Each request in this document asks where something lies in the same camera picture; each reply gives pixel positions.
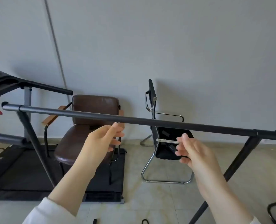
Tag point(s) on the black grey treadmill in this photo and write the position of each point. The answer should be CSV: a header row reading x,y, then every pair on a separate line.
x,y
16,174

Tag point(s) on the black metal clothes rack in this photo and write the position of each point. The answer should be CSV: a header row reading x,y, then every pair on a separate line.
x,y
152,121

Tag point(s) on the person's left forearm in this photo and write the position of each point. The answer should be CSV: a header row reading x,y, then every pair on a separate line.
x,y
70,184

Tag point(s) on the person's right forearm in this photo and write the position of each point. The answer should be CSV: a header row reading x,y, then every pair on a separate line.
x,y
222,198

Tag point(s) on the black chrome cantilever chair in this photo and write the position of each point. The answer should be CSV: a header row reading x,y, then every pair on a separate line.
x,y
162,152

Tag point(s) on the person's right hand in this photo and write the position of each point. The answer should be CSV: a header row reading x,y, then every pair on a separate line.
x,y
198,158

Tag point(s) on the brown leather armchair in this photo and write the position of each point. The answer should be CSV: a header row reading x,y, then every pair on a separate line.
x,y
93,109

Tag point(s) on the person's left hand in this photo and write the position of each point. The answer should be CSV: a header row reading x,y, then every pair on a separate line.
x,y
100,142

